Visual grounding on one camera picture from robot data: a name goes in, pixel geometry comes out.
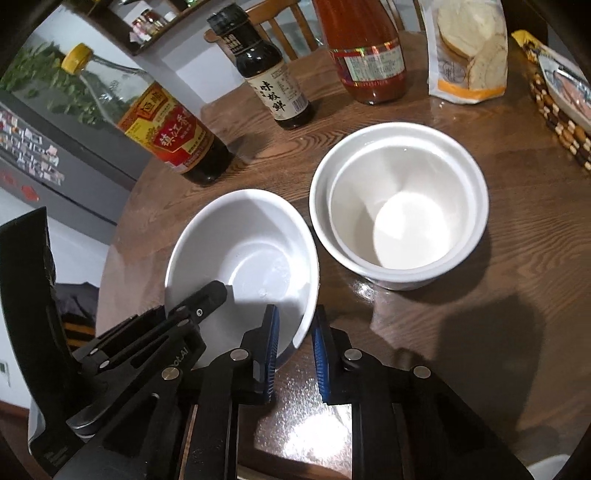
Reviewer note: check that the pink egg separator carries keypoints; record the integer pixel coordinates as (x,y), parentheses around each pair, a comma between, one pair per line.
(575,90)

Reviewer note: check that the yellow packet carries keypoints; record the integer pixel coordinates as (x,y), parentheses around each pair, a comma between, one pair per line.
(531,46)

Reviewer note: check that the cluster of fridge photo magnets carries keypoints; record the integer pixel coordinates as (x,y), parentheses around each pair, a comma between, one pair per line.
(32,143)

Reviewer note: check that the smaller white ramekin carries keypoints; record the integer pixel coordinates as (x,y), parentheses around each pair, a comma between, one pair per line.
(401,221)

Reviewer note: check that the grey refrigerator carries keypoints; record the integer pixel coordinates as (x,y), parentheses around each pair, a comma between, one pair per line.
(69,184)

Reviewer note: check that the wooden slatted chair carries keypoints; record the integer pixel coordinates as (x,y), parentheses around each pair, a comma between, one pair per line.
(78,334)

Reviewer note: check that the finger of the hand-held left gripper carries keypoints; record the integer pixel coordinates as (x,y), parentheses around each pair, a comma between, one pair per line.
(184,314)

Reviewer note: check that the small dark soy sauce bottle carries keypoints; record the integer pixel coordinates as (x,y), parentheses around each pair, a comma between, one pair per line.
(277,87)

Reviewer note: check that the wooden wall shelf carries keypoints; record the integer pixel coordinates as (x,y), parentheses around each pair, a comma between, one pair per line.
(138,46)

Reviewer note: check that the medium white bowl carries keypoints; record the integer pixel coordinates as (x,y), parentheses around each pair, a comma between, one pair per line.
(240,240)

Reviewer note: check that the assorted shelf jars and packets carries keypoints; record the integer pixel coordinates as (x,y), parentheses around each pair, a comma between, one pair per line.
(150,21)

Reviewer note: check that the dark jacket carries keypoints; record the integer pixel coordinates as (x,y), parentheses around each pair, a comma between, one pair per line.
(78,300)

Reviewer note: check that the flour bag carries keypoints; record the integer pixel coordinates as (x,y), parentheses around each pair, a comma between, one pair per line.
(466,50)

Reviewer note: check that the red fridge sticker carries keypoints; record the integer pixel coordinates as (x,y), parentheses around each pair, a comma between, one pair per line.
(3,177)
(30,191)

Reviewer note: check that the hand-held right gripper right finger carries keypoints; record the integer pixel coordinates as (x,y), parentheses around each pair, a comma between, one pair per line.
(321,364)

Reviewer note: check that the beaded wooden trivet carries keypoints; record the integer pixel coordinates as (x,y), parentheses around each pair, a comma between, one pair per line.
(561,131)

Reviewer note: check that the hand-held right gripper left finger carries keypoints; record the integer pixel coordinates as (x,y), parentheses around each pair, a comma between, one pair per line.
(272,355)

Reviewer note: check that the yellow cap vinegar bottle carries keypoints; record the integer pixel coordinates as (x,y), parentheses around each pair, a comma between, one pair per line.
(175,138)

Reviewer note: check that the red sauce bottle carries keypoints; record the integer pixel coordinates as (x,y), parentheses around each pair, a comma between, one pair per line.
(369,60)

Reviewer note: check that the small white ramekin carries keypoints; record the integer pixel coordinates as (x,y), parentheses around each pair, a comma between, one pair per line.
(397,281)

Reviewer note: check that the hanging green vine plant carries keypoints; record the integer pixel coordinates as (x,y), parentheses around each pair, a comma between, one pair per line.
(51,87)

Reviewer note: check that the metal tongs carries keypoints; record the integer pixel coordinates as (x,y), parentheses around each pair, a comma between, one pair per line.
(575,73)

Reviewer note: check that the white oblong tray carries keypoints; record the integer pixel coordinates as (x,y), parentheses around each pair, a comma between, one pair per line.
(579,108)

